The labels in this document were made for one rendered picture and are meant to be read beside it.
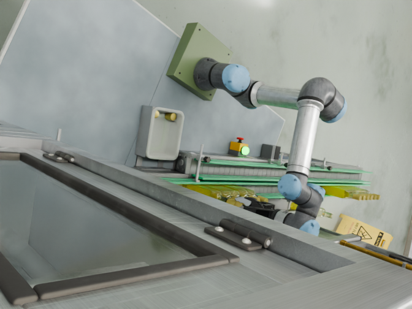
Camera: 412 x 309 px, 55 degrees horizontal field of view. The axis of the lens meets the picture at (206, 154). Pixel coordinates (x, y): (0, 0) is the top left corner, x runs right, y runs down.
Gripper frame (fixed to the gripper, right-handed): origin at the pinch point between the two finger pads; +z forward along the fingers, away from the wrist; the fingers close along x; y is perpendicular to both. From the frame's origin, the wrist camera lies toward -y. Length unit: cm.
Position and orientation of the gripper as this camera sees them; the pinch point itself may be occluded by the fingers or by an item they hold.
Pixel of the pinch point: (235, 205)
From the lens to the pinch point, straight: 160.9
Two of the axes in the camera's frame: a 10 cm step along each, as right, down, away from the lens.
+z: -6.8, -1.8, 7.1
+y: 7.2, 0.5, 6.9
